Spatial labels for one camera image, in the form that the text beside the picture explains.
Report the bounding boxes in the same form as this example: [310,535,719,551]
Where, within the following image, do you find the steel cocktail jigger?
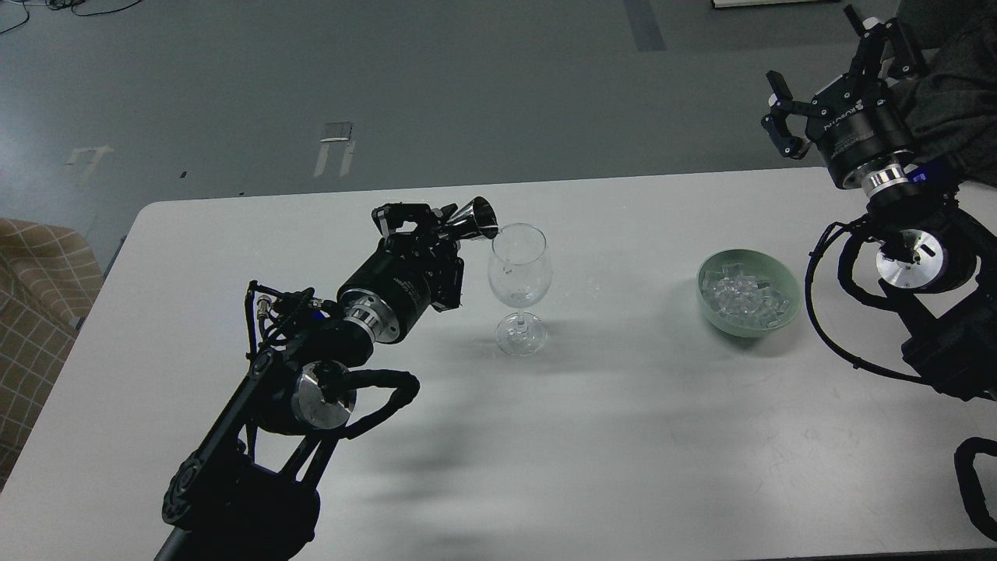
[437,196,499,241]

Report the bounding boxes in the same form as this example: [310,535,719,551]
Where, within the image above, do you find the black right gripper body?
[809,75,916,189]

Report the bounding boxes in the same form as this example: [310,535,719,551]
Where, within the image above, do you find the dark grey jacket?
[893,1,996,187]

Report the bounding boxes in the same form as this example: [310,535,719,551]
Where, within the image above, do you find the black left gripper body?
[337,233,462,344]

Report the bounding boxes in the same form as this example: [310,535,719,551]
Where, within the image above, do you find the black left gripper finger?
[371,203,458,242]
[427,258,464,312]

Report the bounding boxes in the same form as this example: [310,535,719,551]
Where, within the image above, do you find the green bowl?
[694,249,804,338]

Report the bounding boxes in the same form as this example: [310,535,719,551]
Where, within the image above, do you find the clear wine glass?
[488,223,553,356]

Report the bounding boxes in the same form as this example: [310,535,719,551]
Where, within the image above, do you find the black floor cables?
[0,0,143,35]

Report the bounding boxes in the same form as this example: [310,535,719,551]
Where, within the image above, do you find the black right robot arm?
[761,5,995,401]

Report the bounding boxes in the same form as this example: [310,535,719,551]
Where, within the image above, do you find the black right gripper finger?
[762,70,826,160]
[843,5,927,98]

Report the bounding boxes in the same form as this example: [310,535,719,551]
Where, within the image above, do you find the beige checkered cloth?
[1,217,104,484]

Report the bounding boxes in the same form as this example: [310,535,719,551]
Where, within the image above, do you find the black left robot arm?
[156,196,499,560]

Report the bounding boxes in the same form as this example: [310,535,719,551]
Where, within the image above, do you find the pile of clear ice cubes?
[699,262,794,328]

